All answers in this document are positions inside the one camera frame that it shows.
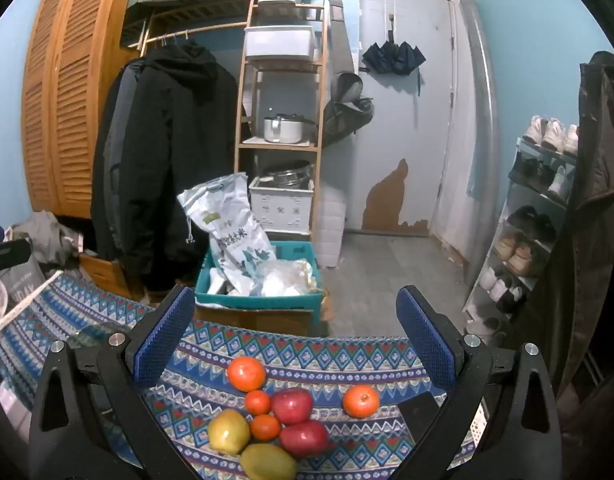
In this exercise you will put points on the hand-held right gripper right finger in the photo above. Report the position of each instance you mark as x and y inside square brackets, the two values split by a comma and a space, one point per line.
[427, 340]

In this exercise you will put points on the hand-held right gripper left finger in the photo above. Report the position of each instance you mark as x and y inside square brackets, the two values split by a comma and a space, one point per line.
[162, 335]

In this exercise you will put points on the dark glass plate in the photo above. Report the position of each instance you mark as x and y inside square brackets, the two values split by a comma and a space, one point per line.
[94, 336]

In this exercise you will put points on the medium orange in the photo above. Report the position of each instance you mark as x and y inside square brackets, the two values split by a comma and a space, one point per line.
[361, 401]

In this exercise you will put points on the large orange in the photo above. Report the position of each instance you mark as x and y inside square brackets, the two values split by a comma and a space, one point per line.
[246, 374]

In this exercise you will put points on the small orange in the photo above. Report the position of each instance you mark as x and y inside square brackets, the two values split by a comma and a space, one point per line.
[265, 427]
[257, 402]

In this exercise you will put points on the yellow pear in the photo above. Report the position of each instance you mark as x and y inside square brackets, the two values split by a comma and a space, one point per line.
[229, 431]

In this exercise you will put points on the red apple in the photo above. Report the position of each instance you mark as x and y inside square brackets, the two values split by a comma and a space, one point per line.
[303, 438]
[292, 405]

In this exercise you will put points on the green pear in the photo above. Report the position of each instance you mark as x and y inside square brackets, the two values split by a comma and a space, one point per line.
[268, 461]

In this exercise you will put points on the grey printed bag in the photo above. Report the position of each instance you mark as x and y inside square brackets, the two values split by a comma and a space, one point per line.
[19, 282]

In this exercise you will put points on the grey crumpled cloth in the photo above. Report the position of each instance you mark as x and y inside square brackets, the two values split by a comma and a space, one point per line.
[44, 235]

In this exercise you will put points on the black phone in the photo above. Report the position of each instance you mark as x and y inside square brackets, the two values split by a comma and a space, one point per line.
[423, 412]

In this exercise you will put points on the brown cardboard box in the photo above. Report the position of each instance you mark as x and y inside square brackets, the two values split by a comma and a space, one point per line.
[257, 320]

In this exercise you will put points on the white perforated object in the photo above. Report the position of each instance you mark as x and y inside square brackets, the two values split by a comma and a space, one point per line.
[479, 422]

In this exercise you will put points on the teal plastic crate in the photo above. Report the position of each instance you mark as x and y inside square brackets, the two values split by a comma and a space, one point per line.
[257, 301]

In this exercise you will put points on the blue patterned tablecloth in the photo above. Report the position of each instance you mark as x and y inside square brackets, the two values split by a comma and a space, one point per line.
[307, 360]

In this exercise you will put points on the white rice bag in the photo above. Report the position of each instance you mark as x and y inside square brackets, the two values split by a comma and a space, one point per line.
[232, 230]

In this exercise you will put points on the shoe rack with shoes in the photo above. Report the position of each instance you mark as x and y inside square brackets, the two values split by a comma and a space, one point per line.
[524, 255]

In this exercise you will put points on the clear plastic bag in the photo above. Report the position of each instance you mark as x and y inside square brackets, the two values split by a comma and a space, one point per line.
[287, 280]

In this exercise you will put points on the white shoe rack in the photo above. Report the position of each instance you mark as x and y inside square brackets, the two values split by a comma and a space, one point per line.
[504, 220]

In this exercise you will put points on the white ribbed storage box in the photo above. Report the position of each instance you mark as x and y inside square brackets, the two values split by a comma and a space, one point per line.
[331, 232]

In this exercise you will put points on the dark grey jacket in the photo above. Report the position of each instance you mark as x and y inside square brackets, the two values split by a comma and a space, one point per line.
[114, 130]

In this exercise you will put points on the wooden louvered wardrobe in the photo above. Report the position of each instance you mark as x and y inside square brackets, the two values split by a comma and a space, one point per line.
[72, 85]

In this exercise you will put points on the white perforated basket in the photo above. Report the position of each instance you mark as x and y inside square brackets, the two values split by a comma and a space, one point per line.
[282, 207]

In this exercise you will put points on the black hooded jacket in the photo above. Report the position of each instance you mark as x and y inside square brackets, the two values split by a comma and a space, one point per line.
[182, 150]

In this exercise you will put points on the steel pot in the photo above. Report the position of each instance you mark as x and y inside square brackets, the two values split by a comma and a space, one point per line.
[287, 172]

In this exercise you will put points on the grey door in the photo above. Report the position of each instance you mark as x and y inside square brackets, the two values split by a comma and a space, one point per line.
[407, 135]

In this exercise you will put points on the dark brown coat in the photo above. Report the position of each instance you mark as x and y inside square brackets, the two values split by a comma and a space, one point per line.
[597, 210]

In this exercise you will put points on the metal pipe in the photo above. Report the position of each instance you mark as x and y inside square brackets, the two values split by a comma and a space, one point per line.
[482, 110]

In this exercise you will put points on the wooden ladder shelf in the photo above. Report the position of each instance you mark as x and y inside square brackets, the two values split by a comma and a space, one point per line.
[244, 110]

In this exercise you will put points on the grey long bag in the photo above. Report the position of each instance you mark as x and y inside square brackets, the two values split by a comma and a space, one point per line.
[342, 105]

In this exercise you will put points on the wooden clothes rack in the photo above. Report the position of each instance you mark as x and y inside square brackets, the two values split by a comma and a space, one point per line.
[187, 30]

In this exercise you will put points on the navy folded umbrella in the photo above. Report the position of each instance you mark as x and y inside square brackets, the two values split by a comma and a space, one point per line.
[393, 57]

